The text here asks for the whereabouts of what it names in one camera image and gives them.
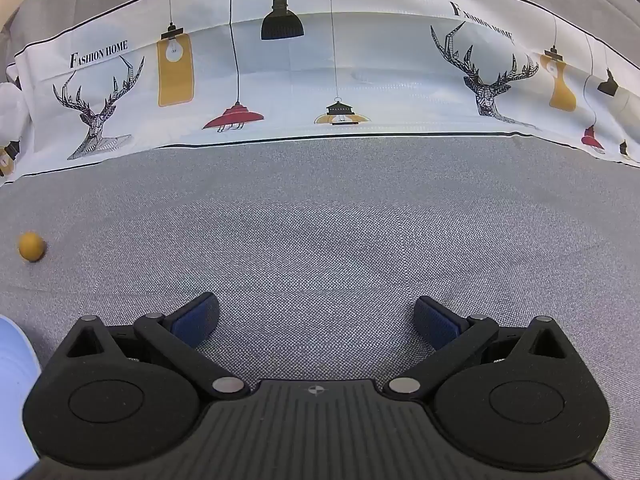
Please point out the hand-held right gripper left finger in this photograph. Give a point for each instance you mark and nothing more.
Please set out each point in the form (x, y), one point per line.
(195, 319)

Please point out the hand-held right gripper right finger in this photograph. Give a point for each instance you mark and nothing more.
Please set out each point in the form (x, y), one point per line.
(436, 321)

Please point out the small yellow-orange kumquat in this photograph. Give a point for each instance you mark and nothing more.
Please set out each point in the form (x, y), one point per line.
(32, 247)

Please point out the light blue plate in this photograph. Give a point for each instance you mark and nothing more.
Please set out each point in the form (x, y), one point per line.
(15, 375)

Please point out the white printed deer lamp cloth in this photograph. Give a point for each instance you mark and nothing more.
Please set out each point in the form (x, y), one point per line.
(310, 90)

